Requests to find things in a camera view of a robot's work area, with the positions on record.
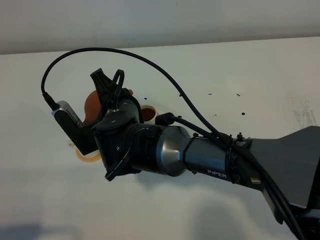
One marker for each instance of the white teacup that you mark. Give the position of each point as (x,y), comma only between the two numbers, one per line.
(71,144)
(149,113)

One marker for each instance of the orange coaster near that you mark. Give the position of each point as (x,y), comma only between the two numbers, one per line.
(87,159)

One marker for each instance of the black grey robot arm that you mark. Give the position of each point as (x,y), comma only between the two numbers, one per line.
(286,170)

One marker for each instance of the brown clay teapot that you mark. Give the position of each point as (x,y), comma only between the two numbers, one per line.
(91,108)

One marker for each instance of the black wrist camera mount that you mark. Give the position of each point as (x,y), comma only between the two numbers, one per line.
(86,142)

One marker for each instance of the white teacup far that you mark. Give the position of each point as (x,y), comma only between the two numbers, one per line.
(149,113)

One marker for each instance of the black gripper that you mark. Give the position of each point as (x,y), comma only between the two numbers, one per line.
(111,119)

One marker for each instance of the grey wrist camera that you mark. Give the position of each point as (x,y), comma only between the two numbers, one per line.
(68,120)

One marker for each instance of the white teacup near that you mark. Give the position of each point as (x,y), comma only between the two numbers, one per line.
(71,144)

